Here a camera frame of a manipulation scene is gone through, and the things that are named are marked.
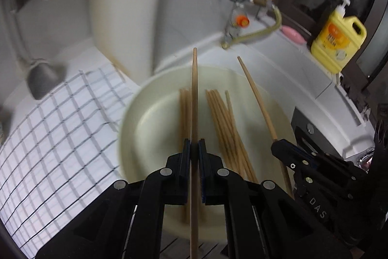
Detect metal spatula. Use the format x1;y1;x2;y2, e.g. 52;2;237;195
28;60;67;100

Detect white black checked cloth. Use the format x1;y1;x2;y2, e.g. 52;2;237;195
0;68;143;247

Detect single wooden chopstick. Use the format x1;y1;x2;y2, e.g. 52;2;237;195
188;47;201;259
237;56;294;197

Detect white vertical pipe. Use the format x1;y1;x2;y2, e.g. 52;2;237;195
88;0;170;77

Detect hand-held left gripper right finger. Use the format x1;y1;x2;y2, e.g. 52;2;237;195
198;138;343;259

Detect yellow detergent pump bottle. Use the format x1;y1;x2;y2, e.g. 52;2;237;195
311;0;367;74

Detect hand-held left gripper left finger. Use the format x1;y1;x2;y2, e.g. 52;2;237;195
36;138;192;259

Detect bundle of wooden chopsticks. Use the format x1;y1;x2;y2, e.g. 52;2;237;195
179;88;259;223

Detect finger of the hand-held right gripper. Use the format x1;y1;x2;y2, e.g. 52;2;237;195
279;139;369;179
271;141;355;199

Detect cream plastic basin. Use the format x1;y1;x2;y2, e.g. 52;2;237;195
118;65;299;243

